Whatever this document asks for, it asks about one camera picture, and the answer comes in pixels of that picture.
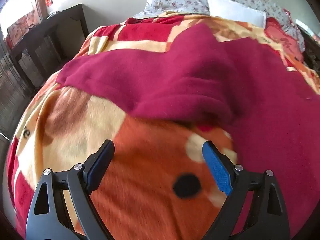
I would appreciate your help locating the printed red orange blanket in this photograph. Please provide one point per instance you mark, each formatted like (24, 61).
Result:
(140, 180)

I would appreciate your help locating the maroon fleece garment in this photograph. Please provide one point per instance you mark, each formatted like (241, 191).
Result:
(175, 80)

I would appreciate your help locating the dark carved wooden furniture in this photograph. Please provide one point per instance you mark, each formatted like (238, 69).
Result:
(311, 50)

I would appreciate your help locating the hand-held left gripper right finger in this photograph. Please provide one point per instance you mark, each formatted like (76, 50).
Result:
(217, 167)

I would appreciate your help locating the red pillow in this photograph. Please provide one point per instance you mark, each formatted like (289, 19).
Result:
(280, 37)

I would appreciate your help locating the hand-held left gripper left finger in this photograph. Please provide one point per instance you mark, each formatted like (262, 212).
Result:
(102, 165)

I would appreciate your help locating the white pillow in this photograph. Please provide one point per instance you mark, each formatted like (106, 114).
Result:
(232, 10)

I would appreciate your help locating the dark wooden table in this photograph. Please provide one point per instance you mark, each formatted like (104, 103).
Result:
(50, 35)

